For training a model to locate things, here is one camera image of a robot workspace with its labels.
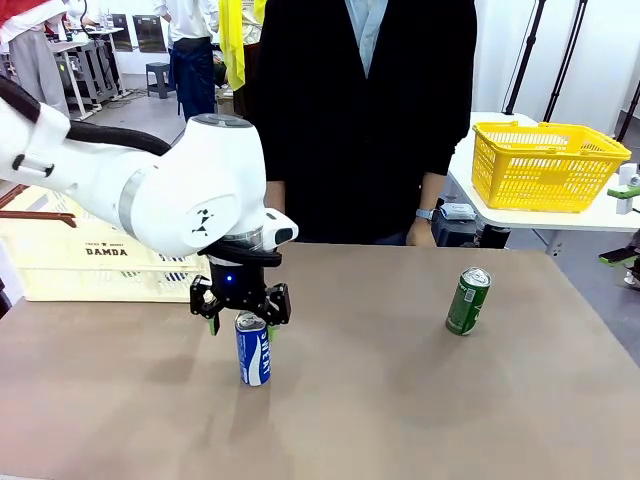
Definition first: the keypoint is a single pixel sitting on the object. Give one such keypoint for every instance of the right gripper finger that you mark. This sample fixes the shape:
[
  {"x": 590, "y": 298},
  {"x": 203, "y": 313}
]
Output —
[
  {"x": 620, "y": 256},
  {"x": 622, "y": 191}
]

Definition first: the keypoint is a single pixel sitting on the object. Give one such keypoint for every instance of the person's left hand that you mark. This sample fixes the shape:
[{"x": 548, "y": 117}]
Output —
[{"x": 419, "y": 234}]

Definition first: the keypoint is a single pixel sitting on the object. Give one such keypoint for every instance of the green drink can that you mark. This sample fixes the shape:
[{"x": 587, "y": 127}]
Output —
[{"x": 467, "y": 305}]

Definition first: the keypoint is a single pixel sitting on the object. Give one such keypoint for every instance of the person's right forearm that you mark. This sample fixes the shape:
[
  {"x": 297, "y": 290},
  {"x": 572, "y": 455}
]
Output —
[{"x": 276, "y": 195}]

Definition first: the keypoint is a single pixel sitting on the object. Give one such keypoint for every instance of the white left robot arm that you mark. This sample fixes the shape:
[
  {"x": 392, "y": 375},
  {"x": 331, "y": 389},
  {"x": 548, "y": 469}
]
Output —
[{"x": 175, "y": 190}]

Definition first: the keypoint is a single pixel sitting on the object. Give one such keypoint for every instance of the red cloth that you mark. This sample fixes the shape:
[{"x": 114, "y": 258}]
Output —
[{"x": 20, "y": 10}]

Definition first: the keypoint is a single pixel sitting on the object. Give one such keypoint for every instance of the light blue wristwatch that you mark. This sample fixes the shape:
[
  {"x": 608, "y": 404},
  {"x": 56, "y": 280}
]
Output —
[{"x": 425, "y": 214}]

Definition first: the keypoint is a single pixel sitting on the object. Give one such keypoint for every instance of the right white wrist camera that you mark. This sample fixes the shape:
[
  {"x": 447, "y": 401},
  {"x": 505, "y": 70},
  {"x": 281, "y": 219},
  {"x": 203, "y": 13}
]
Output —
[{"x": 627, "y": 172}]

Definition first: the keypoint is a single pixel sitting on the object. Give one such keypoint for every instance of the person in black cardigan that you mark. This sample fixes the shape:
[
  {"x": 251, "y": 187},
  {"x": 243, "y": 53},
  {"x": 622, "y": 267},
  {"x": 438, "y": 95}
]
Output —
[{"x": 350, "y": 125}]

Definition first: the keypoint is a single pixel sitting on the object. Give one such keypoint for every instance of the brown cardboard box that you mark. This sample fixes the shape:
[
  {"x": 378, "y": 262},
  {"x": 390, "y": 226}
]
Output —
[{"x": 225, "y": 102}]

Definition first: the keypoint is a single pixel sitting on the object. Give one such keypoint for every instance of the blue Pocari Sweat can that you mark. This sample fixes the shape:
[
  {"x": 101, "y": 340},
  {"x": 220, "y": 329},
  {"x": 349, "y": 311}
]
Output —
[{"x": 255, "y": 360}]

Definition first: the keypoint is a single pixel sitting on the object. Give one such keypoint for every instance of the metal workbench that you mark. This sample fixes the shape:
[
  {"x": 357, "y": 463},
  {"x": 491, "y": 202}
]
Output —
[{"x": 95, "y": 70}]

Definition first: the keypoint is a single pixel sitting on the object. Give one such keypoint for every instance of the person's left forearm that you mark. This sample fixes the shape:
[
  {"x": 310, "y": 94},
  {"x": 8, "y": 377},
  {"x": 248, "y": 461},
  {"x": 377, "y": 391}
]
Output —
[{"x": 432, "y": 190}]

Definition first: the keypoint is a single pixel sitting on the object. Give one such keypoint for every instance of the dark framed panel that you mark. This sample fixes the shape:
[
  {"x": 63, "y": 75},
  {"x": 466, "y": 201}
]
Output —
[
  {"x": 122, "y": 35},
  {"x": 150, "y": 35}
]

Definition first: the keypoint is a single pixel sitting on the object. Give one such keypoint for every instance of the yellow hanging cloth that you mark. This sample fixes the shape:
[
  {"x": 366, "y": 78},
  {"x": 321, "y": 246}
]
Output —
[{"x": 232, "y": 45}]

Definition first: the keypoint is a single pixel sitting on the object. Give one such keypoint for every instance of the grey plastic stool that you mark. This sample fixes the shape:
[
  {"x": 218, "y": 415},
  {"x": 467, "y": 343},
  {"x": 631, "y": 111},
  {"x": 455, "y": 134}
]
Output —
[{"x": 160, "y": 80}]

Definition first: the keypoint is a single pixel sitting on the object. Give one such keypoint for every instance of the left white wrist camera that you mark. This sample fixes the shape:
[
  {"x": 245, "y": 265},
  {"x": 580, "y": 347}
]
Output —
[{"x": 280, "y": 232}]

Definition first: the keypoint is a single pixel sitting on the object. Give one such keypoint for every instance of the white wet wipes pack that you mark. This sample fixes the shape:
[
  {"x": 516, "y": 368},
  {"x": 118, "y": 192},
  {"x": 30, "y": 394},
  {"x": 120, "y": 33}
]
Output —
[{"x": 457, "y": 212}]

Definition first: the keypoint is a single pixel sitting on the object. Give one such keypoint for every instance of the black tripod pole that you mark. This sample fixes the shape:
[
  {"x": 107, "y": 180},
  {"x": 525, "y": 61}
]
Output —
[
  {"x": 627, "y": 120},
  {"x": 576, "y": 30},
  {"x": 533, "y": 30}
]

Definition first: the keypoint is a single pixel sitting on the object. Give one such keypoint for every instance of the mannequin with dark skirt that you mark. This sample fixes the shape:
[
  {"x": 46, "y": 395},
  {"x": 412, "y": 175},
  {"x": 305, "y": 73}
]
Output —
[{"x": 247, "y": 75}]

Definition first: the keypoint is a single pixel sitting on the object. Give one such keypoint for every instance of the dark grey box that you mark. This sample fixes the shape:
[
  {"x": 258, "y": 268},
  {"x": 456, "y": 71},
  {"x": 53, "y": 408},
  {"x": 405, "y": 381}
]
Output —
[{"x": 452, "y": 232}]

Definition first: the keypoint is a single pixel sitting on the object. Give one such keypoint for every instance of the white side table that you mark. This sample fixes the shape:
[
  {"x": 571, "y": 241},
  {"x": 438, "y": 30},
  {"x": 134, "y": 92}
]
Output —
[{"x": 500, "y": 215}]

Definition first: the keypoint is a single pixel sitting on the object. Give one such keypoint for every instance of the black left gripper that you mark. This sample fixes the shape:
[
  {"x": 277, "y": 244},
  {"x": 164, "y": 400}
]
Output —
[{"x": 235, "y": 285}]

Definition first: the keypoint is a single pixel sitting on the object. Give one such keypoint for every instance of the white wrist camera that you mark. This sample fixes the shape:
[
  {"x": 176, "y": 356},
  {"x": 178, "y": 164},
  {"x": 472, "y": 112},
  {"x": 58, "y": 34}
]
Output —
[
  {"x": 627, "y": 172},
  {"x": 280, "y": 232}
]

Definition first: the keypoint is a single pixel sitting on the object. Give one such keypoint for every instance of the yellow plastic shopping basket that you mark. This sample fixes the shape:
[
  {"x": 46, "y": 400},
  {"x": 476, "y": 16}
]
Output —
[{"x": 540, "y": 202}]

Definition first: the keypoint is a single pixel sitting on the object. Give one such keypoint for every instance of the white backdrop curtain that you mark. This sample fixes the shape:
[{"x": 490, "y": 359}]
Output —
[{"x": 500, "y": 60}]

